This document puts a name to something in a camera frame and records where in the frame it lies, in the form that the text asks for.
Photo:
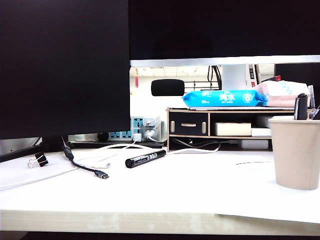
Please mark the black marker with white print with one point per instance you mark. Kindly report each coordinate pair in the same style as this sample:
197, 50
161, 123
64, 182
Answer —
145, 158

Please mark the beige paper cup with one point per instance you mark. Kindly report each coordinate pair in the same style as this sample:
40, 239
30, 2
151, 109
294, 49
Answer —
297, 155

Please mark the white power plug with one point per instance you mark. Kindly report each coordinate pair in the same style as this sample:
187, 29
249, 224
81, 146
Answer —
150, 133
151, 122

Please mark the white blue power socket cube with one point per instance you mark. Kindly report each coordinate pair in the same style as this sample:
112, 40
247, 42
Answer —
137, 123

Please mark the black flat monitor base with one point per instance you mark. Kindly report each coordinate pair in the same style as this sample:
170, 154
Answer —
155, 145

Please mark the small white USB charger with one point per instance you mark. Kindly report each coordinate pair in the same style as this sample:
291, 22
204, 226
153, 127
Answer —
137, 137

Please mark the black organizer drawer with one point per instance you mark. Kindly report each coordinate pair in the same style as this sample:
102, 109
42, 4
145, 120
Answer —
190, 130

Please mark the black chair headrest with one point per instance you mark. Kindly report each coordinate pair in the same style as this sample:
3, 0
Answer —
167, 87

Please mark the red hanging knot ornament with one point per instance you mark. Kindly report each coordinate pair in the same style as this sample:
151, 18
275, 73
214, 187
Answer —
137, 81

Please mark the blue wet wipes pack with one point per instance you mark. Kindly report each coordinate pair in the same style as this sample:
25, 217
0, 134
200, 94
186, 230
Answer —
212, 98

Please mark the black round knob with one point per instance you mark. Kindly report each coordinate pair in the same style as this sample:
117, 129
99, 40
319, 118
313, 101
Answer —
103, 136

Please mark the wooden desk organizer shelf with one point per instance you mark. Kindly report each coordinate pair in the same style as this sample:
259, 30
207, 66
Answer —
225, 136

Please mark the cream rectangular box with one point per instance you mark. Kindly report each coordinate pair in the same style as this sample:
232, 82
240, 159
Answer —
232, 129

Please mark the flat white power strip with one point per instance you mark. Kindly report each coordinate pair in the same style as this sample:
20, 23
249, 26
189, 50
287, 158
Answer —
82, 138

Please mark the white power adapter brick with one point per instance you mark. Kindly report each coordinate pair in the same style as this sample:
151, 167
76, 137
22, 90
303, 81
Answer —
252, 144

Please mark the flat white box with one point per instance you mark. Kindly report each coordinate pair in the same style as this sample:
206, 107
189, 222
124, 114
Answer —
260, 132

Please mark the large black computer monitor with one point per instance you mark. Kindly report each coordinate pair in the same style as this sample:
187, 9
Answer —
62, 70

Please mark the black monitor stand foot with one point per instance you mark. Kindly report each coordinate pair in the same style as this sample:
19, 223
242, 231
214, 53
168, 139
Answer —
52, 143

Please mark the black monitor with silver edge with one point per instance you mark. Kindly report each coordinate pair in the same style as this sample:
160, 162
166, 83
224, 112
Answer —
225, 30

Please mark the large white paper sheet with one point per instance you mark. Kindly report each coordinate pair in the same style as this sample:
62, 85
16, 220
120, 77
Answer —
250, 200

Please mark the pink tissue pack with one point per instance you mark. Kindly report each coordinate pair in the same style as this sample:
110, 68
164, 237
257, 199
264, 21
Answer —
280, 100

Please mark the black binder clip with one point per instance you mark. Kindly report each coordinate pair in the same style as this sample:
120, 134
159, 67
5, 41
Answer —
41, 160

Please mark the black pen with silver clip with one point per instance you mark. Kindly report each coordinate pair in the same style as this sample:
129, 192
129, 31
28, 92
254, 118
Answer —
302, 107

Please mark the black background monitor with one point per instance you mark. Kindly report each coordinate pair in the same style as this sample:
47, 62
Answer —
300, 72

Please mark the clear plastic tube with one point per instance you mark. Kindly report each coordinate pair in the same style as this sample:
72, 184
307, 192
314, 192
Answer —
310, 95

